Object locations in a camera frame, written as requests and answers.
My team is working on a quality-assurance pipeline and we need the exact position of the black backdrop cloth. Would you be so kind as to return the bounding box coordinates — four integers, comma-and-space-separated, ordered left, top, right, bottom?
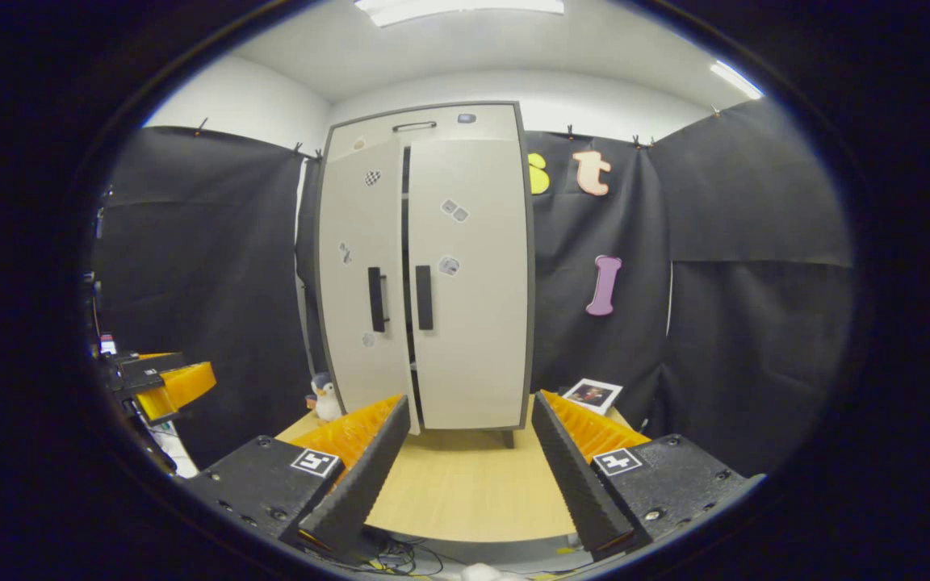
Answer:
90, 97, 853, 477

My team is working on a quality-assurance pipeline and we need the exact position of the plush penguin toy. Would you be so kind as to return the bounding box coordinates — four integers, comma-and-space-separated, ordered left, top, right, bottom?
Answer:
306, 372, 345, 424

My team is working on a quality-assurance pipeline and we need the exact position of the photo cover book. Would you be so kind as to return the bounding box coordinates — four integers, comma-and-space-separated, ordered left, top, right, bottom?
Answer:
562, 378, 624, 416

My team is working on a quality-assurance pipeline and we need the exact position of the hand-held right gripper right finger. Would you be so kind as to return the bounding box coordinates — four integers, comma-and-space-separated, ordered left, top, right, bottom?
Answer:
530, 390, 763, 562

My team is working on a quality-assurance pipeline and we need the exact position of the grey shoe cabinet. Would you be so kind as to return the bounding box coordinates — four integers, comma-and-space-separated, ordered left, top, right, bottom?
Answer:
316, 101, 536, 449

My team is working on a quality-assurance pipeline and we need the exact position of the bundle of black cables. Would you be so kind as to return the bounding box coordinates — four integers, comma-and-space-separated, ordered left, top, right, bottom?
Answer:
364, 539, 446, 576

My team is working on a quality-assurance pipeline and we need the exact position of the long ceiling light panel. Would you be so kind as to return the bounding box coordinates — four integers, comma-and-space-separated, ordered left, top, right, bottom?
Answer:
354, 0, 565, 28

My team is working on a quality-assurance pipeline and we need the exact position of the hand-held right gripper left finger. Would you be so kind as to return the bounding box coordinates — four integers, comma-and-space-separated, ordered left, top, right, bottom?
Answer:
188, 394, 412, 566

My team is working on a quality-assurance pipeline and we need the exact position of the light grey cabinet door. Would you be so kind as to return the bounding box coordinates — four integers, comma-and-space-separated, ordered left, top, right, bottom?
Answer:
405, 139, 530, 431
317, 136, 420, 435

